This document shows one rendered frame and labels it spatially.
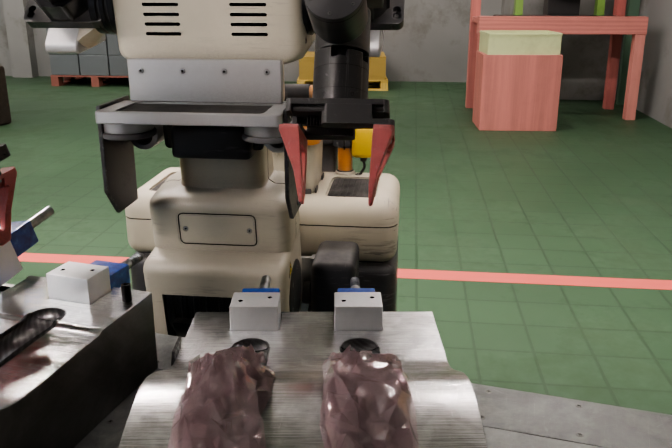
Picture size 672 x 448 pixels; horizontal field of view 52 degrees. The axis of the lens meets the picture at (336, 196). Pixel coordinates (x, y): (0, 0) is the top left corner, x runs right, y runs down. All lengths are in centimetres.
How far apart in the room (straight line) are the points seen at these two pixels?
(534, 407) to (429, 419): 22
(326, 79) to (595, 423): 42
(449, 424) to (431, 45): 903
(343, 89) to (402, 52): 881
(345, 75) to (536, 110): 564
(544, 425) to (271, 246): 52
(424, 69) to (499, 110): 340
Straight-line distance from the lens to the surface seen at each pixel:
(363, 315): 72
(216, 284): 106
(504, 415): 71
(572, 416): 73
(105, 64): 937
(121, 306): 73
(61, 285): 75
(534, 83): 626
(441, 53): 950
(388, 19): 97
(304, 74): 858
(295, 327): 73
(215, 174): 107
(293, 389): 55
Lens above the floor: 119
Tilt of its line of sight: 17 degrees down
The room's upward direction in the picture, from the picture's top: straight up
